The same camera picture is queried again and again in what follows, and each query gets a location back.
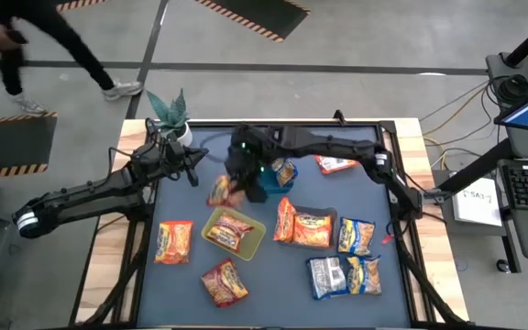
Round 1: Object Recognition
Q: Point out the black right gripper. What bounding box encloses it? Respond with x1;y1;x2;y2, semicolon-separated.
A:
225;123;278;205

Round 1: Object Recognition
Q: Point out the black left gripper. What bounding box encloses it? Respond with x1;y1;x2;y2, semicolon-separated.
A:
141;138;211;189

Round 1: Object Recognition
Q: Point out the red beef ramen pack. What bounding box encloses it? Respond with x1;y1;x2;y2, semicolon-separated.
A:
204;211;256;254
205;173;248;208
199;257;250;309

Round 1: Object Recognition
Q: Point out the blue soy sauce ramen pack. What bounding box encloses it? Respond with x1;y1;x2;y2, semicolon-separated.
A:
304;255;350;302
346;254;383;297
271;158;300;188
336;216;378;257

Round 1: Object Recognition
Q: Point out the orange chicken ramen pack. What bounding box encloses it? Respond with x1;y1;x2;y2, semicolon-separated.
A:
291;211;334;249
153;220;195;266
272;196;298;244
313;154;360;176

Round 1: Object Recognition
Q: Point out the yellow-green plastic bin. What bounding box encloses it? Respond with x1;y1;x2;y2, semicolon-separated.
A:
200;205;268;262

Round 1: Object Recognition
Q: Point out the blue plastic bin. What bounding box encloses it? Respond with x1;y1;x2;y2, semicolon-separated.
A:
257;158;298;196

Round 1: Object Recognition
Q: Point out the green plant in white pot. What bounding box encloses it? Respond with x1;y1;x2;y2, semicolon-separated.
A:
144;88;194;151

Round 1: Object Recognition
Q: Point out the dark smoky plastic bin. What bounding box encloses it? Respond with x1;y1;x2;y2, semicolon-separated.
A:
275;204;339;251

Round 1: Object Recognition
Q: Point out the person's white shoe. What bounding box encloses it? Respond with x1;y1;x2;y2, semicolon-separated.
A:
101;78;145;103
9;91;49;116

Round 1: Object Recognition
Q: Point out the black hazard-striped floor mat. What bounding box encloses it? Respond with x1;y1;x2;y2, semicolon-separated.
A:
0;111;59;180
38;0;112;17
193;0;312;44

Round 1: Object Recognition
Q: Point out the person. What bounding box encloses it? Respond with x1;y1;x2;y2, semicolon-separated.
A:
0;0;145;116

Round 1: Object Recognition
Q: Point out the black phone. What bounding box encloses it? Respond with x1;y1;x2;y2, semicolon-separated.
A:
5;27;30;46

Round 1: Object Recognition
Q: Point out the black support bar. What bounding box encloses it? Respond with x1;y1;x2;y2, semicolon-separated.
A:
437;137;517;194

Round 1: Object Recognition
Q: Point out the white paper sheet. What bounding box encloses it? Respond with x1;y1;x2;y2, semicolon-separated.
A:
451;176;503;228

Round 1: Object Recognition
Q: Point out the yellow floor cable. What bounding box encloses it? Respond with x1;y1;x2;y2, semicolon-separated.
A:
422;84;492;148

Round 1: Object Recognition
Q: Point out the coiled black cable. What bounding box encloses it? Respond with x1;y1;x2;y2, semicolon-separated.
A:
495;72;528;106

